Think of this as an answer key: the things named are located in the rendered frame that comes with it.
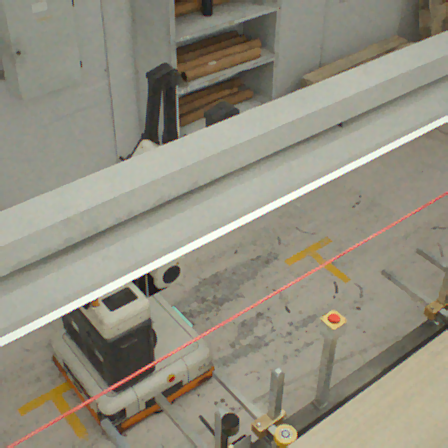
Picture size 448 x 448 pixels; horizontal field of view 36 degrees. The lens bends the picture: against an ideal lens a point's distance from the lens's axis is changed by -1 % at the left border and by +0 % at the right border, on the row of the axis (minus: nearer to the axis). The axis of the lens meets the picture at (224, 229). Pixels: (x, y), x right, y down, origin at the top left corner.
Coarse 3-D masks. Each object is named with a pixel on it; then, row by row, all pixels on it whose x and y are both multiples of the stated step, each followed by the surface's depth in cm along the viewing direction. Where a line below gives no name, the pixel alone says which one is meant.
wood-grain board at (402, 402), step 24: (408, 360) 275; (432, 360) 275; (384, 384) 266; (408, 384) 266; (432, 384) 266; (360, 408) 257; (384, 408) 257; (408, 408) 257; (432, 408) 257; (312, 432) 249; (336, 432) 249; (360, 432) 249; (384, 432) 249; (408, 432) 249; (432, 432) 249
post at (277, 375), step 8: (272, 376) 243; (280, 376) 241; (272, 384) 246; (280, 384) 245; (272, 392) 248; (280, 392) 248; (272, 400) 251; (280, 400) 252; (272, 408) 254; (280, 408) 255; (272, 416) 256; (272, 440) 266
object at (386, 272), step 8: (384, 272) 324; (392, 272) 323; (392, 280) 321; (400, 280) 319; (400, 288) 319; (408, 288) 315; (416, 296) 312; (424, 296) 311; (424, 304) 310; (440, 312) 304
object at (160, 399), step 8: (160, 400) 264; (168, 408) 261; (168, 416) 261; (176, 416) 259; (176, 424) 258; (184, 424) 256; (184, 432) 254; (192, 432) 253; (192, 440) 251; (200, 440) 251
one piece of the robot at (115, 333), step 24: (120, 288) 317; (72, 312) 334; (96, 312) 306; (120, 312) 306; (144, 312) 313; (72, 336) 354; (96, 336) 317; (120, 336) 312; (144, 336) 322; (96, 360) 334; (120, 360) 321; (144, 360) 332
